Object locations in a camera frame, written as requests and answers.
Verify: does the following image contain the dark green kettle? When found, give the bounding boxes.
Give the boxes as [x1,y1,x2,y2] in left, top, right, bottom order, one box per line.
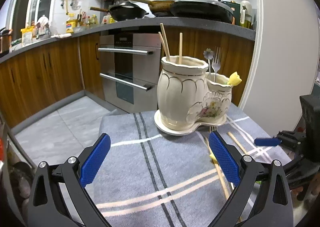
[222,1,241,25]

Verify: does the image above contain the cream ceramic utensil holder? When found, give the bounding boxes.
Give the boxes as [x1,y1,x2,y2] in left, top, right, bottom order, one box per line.
[154,56,233,135]

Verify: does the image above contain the dark red cooker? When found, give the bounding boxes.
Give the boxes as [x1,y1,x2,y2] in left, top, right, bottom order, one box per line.
[0,27,13,54]

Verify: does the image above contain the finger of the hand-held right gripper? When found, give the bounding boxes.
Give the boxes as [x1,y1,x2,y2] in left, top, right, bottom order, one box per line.
[284,156,320,188]
[254,131,305,152]

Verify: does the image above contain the row of condiment bottles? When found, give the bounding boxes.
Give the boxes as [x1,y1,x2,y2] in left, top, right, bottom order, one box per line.
[76,11,100,28]

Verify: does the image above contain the wooden base cabinet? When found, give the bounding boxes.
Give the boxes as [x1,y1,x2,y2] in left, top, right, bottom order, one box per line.
[160,26,255,108]

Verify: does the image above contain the grey plaid tablecloth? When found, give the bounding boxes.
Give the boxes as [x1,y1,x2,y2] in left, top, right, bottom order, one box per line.
[94,102,292,227]

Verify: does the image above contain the grey plastic bag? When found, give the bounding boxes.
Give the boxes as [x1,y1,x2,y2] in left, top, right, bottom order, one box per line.
[9,162,33,200]

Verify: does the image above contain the yellow bag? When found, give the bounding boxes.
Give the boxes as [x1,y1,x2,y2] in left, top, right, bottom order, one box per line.
[20,26,34,45]

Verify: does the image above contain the metal spoon with flower end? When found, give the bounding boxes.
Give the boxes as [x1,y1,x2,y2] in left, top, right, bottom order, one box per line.
[203,48,215,80]

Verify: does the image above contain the white rag on faucet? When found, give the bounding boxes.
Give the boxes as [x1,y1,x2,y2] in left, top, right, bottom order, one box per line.
[36,16,52,39]

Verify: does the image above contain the wooden base cabinets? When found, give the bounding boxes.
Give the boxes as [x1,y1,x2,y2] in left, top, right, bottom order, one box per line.
[0,33,105,129]

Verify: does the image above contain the yellow pan with wooden handle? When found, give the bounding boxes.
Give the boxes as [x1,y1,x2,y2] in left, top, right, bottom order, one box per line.
[125,0,175,17]

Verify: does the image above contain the stainless steel oven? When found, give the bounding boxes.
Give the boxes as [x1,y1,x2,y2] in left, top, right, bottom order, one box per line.
[98,27,162,114]

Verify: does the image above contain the black pan with grey lid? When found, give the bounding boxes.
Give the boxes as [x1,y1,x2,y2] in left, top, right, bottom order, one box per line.
[170,0,235,24]

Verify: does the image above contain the white jug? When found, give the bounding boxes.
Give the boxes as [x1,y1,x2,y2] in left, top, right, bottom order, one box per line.
[239,0,252,28]

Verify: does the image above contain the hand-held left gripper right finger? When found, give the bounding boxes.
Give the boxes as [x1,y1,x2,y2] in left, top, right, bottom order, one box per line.
[209,131,293,227]

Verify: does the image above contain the yellow oil bottle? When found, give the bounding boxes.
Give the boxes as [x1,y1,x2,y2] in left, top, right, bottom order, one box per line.
[65,17,76,34]

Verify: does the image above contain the grey kitchen countertop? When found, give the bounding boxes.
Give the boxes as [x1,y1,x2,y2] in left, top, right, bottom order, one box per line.
[0,16,257,64]

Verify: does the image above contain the person's right hand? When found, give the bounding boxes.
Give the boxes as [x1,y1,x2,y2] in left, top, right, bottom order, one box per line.
[296,179,320,200]

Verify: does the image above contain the black wok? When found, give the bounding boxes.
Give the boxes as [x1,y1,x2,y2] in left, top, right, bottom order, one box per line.
[90,2,148,21]

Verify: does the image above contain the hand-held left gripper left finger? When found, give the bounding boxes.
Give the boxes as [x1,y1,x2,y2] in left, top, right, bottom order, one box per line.
[27,133,112,227]

